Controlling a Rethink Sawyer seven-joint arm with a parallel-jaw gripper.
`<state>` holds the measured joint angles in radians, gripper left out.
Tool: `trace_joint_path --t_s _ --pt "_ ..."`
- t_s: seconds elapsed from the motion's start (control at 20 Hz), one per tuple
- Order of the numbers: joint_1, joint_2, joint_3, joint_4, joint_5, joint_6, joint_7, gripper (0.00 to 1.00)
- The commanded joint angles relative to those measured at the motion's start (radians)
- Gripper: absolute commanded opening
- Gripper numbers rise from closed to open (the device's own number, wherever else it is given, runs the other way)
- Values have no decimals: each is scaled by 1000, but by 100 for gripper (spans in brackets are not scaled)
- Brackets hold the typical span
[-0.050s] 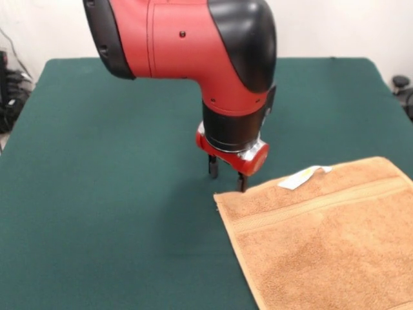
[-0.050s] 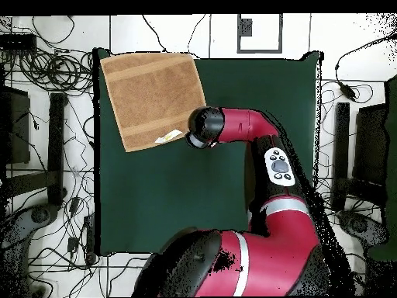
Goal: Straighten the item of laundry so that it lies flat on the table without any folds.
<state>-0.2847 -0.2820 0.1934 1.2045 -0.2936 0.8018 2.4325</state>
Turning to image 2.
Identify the tan terry towel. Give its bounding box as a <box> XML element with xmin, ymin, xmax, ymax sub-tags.
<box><xmin>99</xmin><ymin>51</ymin><xmax>208</xmax><ymax>154</ymax></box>

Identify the dark green table cloth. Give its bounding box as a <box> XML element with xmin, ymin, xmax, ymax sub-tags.
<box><xmin>92</xmin><ymin>47</ymin><xmax>323</xmax><ymax>257</ymax></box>

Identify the long black power strip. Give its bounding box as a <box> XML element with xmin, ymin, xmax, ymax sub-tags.
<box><xmin>82</xmin><ymin>213</ymin><xmax>96</xmax><ymax>266</ymax></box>

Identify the black stand foot bar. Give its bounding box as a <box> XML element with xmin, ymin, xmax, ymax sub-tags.
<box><xmin>330</xmin><ymin>102</ymin><xmax>388</xmax><ymax>213</ymax></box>
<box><xmin>4</xmin><ymin>92</ymin><xmax>67</xmax><ymax>206</ymax></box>

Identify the dark grey square plate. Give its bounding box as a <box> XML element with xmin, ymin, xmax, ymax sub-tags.
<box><xmin>239</xmin><ymin>17</ymin><xmax>254</xmax><ymax>37</ymax></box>

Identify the black power adapter brick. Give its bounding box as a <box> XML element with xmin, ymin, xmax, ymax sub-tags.
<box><xmin>338</xmin><ymin>81</ymin><xmax>357</xmax><ymax>102</ymax></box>

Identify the grey stand base with caster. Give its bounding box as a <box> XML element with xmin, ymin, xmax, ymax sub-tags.
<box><xmin>336</xmin><ymin>209</ymin><xmax>390</xmax><ymax>249</ymax></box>
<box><xmin>0</xmin><ymin>203</ymin><xmax>60</xmax><ymax>297</ymax></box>

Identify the black equipment box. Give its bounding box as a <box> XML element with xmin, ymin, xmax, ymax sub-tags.
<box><xmin>0</xmin><ymin>85</ymin><xmax>31</xmax><ymax>165</ymax></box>
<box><xmin>352</xmin><ymin>102</ymin><xmax>388</xmax><ymax>187</ymax></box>

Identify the grey square floor frame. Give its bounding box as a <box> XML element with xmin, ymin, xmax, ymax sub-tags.
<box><xmin>236</xmin><ymin>13</ymin><xmax>284</xmax><ymax>54</ymax></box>

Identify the black cable with plug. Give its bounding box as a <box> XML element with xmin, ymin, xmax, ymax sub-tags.
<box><xmin>141</xmin><ymin>14</ymin><xmax>167</xmax><ymax>54</ymax></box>

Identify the black adapter cable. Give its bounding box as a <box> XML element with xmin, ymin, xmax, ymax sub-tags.
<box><xmin>333</xmin><ymin>27</ymin><xmax>397</xmax><ymax>85</ymax></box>

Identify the coiled black cable bundle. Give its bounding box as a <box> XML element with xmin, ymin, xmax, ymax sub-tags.
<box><xmin>18</xmin><ymin>49</ymin><xmax>94</xmax><ymax>93</ymax></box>

